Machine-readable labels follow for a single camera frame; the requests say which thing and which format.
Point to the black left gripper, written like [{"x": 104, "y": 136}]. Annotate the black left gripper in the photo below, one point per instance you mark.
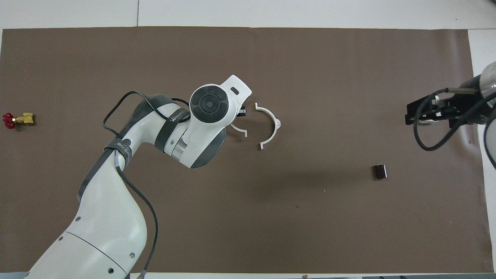
[{"x": 241, "y": 108}]

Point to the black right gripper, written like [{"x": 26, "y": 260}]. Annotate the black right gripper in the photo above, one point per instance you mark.
[{"x": 467, "y": 110}]

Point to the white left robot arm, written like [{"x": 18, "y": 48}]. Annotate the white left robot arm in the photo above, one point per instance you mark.
[{"x": 104, "y": 224}]

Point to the dark brown small cylinder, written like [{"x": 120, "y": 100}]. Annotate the dark brown small cylinder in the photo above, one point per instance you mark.
[{"x": 380, "y": 171}]

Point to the brown table mat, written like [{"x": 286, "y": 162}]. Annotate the brown table mat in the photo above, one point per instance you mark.
[{"x": 310, "y": 232}]

